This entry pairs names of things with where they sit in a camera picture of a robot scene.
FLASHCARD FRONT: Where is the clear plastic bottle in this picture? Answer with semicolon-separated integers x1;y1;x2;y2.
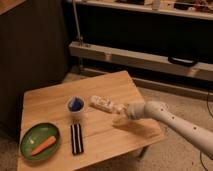
89;95;125;114

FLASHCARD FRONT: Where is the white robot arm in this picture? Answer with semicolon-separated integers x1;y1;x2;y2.
126;101;213;160

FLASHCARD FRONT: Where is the metal pole stand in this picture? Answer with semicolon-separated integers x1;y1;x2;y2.
72;0;84;72

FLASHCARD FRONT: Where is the black white striped block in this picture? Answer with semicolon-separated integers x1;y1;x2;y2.
71;124;84;155

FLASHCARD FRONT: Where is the wooden table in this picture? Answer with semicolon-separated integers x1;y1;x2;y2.
18;71;165;171

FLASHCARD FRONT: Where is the orange carrot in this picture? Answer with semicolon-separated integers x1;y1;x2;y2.
31;136;56;156

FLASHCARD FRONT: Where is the green plate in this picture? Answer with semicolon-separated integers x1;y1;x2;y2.
20;123;61;162

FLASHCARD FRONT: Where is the black handle on shelf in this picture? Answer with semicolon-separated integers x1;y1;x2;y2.
168;57;198;67

